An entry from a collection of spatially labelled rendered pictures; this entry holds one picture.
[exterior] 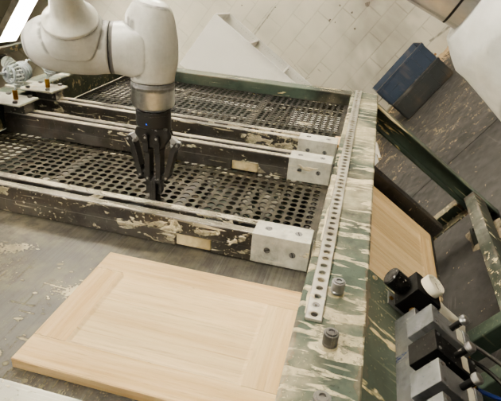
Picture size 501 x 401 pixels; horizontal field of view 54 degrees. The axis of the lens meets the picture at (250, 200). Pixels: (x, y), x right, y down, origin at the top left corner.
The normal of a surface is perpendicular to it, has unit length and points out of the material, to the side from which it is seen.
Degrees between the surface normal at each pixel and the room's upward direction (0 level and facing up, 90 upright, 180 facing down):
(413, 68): 90
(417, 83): 90
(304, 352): 56
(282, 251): 90
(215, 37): 90
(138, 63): 104
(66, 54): 119
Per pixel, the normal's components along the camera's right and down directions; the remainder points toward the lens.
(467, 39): -0.96, 0.26
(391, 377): 0.60, -0.64
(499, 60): -0.71, 0.61
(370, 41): -0.18, 0.36
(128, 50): 0.03, 0.44
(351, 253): 0.07, -0.88
